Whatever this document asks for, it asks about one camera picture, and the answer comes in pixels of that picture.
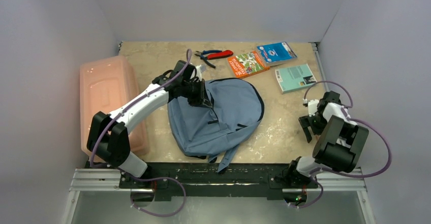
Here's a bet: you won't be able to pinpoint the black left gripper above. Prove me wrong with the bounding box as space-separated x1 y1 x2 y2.
181 78 212 108

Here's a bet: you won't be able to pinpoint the blue student backpack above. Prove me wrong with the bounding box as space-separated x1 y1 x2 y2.
167 78 265 172

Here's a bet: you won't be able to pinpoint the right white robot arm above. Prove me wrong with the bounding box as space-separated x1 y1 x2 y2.
284 91 369 187

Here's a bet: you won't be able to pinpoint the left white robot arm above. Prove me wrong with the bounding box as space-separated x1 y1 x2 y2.
86 60 212 188

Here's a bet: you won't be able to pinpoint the teal paperback book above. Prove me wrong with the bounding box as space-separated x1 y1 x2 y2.
275 64 317 94

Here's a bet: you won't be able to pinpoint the red utility knife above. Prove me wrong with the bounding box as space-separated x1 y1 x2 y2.
206 50 234 60

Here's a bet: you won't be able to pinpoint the orange green picture book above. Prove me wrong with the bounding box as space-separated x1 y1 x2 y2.
228 51 270 79

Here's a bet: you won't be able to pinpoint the blue paperback book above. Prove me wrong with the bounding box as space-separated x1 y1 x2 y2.
257 42 297 67

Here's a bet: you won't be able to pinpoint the pink plastic storage bin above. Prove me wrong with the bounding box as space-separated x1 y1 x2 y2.
80 55 140 156

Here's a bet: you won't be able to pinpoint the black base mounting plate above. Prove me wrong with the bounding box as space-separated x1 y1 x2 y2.
100 163 318 203

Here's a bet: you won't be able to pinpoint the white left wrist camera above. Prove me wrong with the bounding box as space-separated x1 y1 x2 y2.
195 65 207 80

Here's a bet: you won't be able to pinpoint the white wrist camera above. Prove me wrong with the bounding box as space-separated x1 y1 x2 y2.
195 65 207 80
302 99 319 117

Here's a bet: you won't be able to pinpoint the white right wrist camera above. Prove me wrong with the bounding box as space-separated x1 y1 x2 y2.
302 99 319 117

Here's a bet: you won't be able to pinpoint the blue handled pliers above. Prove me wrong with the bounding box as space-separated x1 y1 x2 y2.
194 50 216 69

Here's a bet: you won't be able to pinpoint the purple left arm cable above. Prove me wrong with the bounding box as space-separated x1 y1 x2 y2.
88 49 187 218

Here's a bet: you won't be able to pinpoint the aluminium frame rail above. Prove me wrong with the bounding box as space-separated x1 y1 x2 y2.
61 163 376 223

